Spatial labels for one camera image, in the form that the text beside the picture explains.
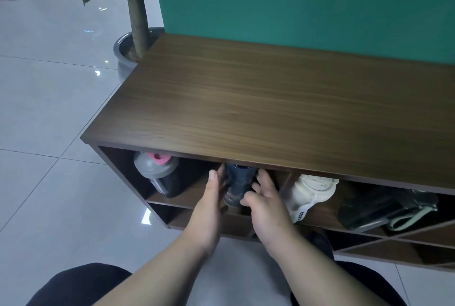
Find grey ceramic plant pot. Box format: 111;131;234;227
113;27;166;83

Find dark green bottle with strap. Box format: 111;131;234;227
337;188;440;232

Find grey shaker bottle pink cap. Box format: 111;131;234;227
133;152;180;198

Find person's right forearm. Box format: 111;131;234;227
269;232;391;306

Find person's right hand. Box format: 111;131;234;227
241;169;303;259

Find white water bottle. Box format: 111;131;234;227
279;174;340;224

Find person's left forearm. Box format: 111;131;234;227
92;234;214;306

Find brown wooden shelf cabinet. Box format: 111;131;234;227
80;34;455;274

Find person's black trousers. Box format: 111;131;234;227
26;230;408;306

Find green potted tree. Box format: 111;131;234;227
53;0;150;61

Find dark blue water bottle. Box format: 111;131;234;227
223;163;259;208

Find person's left hand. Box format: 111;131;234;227
183;169;228;255

